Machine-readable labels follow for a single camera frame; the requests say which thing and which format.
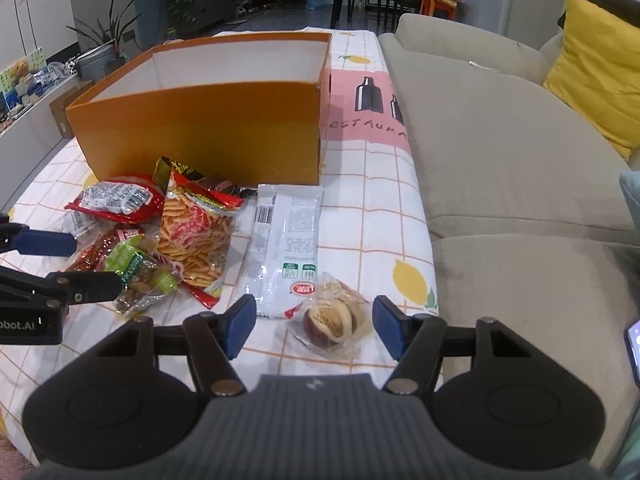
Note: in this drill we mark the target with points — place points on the teal column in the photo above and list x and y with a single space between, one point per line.
145 5

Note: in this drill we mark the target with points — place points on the brown cardboard box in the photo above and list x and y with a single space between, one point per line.
67 110

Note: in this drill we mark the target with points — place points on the orange stool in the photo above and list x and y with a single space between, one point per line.
439 5

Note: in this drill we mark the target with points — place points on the red-brown clear snack packet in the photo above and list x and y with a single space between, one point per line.
95 255

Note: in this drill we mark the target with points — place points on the small white object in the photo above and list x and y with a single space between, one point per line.
475 64

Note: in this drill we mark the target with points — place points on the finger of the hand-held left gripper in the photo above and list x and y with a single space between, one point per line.
47 243
92 286

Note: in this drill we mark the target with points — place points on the yellow pillow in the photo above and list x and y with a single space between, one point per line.
595 70

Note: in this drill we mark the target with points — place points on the dark packet with yellow print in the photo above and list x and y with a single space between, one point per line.
177 167

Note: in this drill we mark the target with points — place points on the grey metal bucket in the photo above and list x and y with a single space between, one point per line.
97 64

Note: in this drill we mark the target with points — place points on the orange cardboard box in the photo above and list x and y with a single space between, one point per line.
210 125

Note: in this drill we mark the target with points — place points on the beige sofa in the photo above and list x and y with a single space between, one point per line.
500 170

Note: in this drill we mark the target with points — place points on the green label nut packet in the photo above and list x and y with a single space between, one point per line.
131 262

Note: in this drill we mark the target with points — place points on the small clear packet white label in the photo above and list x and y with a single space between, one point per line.
75 222

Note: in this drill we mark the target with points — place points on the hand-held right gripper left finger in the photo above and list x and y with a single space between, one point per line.
241 325

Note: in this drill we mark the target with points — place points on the smartphone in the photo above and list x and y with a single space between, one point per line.
634 350

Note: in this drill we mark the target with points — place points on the white low console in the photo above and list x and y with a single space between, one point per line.
30 125

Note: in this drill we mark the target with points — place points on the red snack packet white label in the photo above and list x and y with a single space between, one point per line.
145 210

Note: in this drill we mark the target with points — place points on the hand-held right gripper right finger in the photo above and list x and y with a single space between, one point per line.
387 327

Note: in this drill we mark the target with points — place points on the long-leaf potted plant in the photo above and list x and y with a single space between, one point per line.
107 27

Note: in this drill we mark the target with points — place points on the long white snack packet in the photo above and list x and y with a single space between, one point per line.
286 240

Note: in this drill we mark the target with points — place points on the clear round pastry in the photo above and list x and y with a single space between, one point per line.
327 322

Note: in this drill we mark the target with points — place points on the light blue cloth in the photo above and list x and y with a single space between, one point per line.
631 200

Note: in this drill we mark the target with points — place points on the yellow plush toy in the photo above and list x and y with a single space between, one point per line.
22 67

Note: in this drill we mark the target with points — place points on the clear bag of orange crackers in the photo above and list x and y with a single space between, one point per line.
195 235

